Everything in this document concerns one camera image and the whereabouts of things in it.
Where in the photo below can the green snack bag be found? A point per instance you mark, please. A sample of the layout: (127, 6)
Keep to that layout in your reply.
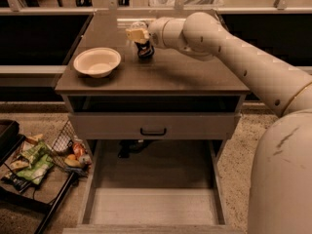
(39, 162)

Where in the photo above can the black wire basket left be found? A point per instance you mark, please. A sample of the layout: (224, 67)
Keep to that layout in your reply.
(63, 155)

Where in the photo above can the grey drawer cabinet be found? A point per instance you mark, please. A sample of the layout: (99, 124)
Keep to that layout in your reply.
(167, 83)

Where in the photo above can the open middle drawer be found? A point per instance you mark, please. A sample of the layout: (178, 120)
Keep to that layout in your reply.
(170, 187)

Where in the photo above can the closed top drawer front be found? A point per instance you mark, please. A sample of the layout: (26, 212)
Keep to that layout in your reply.
(179, 125)

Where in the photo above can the pepsi can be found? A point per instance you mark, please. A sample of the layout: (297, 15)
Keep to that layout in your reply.
(145, 51)

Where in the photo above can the white paper bowl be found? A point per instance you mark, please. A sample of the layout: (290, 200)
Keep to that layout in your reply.
(97, 62)

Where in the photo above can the black drawer handle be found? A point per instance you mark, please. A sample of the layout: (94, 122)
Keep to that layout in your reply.
(153, 133)

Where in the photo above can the orange snack packet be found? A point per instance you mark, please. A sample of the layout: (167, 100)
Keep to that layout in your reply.
(78, 149)

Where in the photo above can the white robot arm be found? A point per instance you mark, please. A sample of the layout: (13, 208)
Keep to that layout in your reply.
(281, 180)

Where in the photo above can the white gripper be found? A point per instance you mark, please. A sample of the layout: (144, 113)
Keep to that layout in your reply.
(155, 31)

